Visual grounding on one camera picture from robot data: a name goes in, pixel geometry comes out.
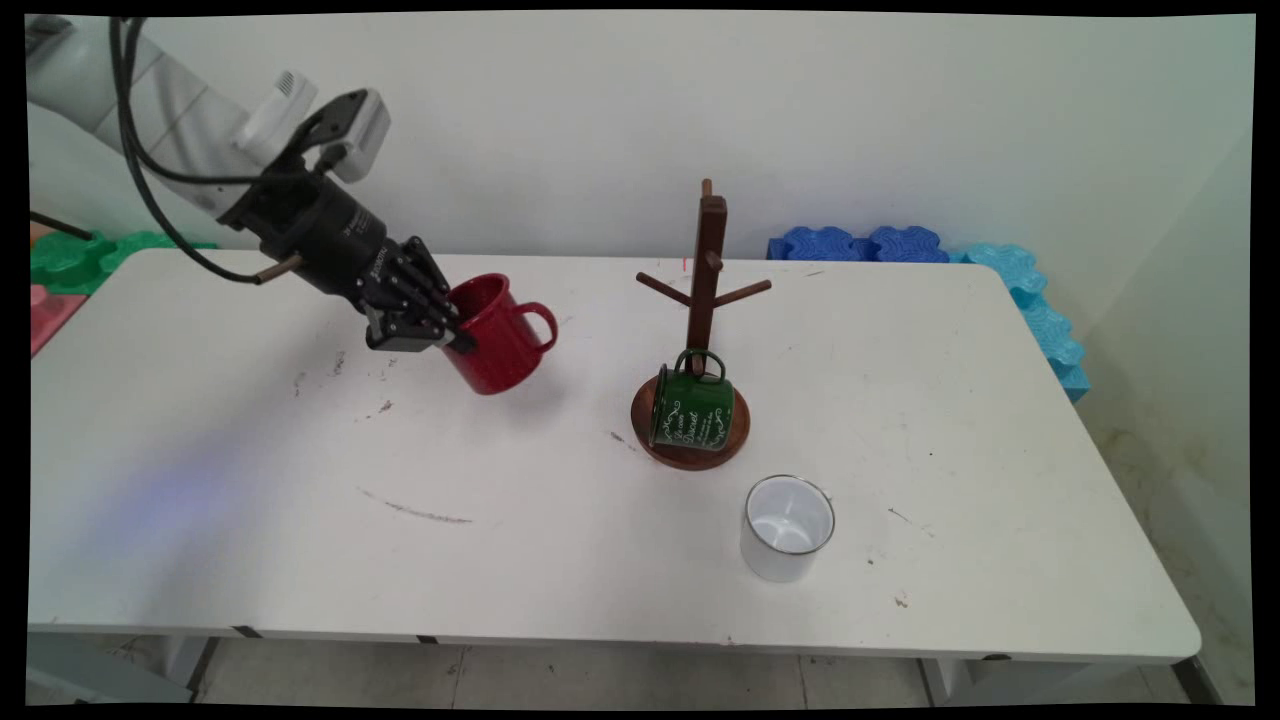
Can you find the white enamel mug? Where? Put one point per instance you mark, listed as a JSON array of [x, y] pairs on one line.
[[775, 560]]

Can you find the red foam mat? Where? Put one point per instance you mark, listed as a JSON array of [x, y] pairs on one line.
[[50, 318]]

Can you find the red speckled enamel mug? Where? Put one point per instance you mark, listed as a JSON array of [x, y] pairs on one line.
[[500, 350]]

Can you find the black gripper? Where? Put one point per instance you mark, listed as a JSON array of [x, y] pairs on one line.
[[320, 235]]

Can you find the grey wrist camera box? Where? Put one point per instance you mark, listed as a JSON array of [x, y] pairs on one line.
[[360, 130]]

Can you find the small brown rod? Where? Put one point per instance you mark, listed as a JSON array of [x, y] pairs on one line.
[[280, 269]]

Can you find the cyan foam mat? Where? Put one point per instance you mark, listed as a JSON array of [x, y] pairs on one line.
[[1040, 320]]

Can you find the blue foam block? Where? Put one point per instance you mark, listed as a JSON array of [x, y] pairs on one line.
[[815, 245], [908, 245]]

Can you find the white table leg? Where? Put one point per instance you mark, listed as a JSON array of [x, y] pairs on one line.
[[960, 680]]

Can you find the green foam mat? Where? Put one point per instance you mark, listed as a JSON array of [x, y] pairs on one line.
[[75, 262]]

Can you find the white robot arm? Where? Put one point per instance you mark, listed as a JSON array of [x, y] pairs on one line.
[[170, 110]]

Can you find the dark wooden mug tree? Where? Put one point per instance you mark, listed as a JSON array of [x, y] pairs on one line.
[[708, 260]]

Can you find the green printed enamel mug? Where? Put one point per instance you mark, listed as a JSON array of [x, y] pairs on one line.
[[695, 410]]

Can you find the black background rod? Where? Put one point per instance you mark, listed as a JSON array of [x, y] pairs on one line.
[[60, 226]]

